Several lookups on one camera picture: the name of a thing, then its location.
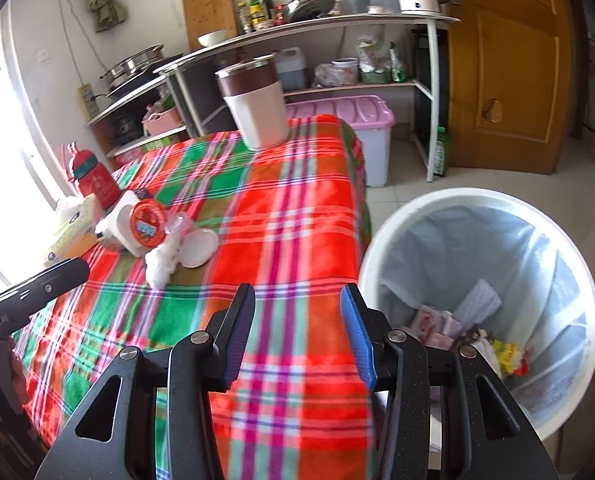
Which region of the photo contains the large white metal shelf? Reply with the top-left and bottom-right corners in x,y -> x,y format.
152,12 -> 462,183

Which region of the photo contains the white foam fruit net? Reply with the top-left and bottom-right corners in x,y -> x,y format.
145,232 -> 188,290
450,280 -> 503,328

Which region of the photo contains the red juice carton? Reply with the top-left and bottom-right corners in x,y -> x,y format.
410,304 -> 463,351

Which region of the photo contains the brown paper wrapper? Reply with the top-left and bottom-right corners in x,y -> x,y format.
460,327 -> 493,356

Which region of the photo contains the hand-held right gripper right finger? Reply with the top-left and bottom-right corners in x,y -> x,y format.
340,282 -> 561,480

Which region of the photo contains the crushed white paper cup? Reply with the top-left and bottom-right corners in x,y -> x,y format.
176,227 -> 220,268

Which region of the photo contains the wooden cutting board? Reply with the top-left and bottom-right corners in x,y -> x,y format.
182,0 -> 238,51

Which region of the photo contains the brown white lidded jug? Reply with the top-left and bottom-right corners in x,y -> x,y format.
215,55 -> 291,151

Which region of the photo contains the clear plastic cup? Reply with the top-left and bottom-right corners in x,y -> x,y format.
165,211 -> 194,241

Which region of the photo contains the red lid yogurt cup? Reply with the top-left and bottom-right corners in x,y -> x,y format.
129,198 -> 169,248

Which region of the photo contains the green yellow label bottle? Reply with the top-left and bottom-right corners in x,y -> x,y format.
248,0 -> 271,31

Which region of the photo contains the white blue milk carton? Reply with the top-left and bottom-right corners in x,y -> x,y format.
95,190 -> 141,256

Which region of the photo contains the red green plaid tablecloth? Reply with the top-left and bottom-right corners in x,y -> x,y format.
8,114 -> 378,480

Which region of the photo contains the pink lidded storage box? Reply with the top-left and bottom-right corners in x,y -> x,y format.
285,95 -> 395,188

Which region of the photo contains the clear plastic bag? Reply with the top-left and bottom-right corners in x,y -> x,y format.
312,57 -> 361,88

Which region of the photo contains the black pot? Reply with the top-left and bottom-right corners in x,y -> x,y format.
112,115 -> 143,137

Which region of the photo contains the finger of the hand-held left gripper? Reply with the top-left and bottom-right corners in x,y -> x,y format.
6,258 -> 91,314

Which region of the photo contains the white round trash bin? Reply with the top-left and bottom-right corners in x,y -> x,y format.
358,187 -> 595,443

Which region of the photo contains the person's left hand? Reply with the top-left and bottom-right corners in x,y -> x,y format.
8,339 -> 31,414

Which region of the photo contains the beige power strip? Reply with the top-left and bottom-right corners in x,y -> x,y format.
78,82 -> 98,123

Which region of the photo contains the white plastic bag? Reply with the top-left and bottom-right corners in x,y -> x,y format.
356,35 -> 393,73

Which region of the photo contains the red antler water bottle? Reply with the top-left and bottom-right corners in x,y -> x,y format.
62,142 -> 123,213

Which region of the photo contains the white oil jug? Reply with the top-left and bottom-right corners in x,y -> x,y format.
272,46 -> 308,92

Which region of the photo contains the white window frame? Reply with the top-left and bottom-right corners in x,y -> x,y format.
0,0 -> 73,301

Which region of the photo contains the steel wok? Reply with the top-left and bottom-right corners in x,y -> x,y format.
282,0 -> 339,23

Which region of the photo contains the pink basket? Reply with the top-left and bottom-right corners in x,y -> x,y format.
142,107 -> 182,137

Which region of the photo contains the wooden door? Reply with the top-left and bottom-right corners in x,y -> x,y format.
440,0 -> 575,176

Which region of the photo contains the steel steamer pot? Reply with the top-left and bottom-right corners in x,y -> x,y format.
99,45 -> 166,83

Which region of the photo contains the small white metal shelf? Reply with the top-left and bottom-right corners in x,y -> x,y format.
84,77 -> 198,171

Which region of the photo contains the yellow white tissue pack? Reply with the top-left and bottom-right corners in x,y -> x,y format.
42,195 -> 106,268

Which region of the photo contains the black induction cooker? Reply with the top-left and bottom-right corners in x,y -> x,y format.
106,72 -> 171,100

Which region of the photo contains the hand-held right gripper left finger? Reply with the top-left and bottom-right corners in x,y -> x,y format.
35,282 -> 257,480

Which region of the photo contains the translucent bin liner bag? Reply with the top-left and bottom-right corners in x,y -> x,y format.
375,202 -> 591,431

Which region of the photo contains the yellow snack wrapper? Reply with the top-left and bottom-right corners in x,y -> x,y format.
490,340 -> 528,376

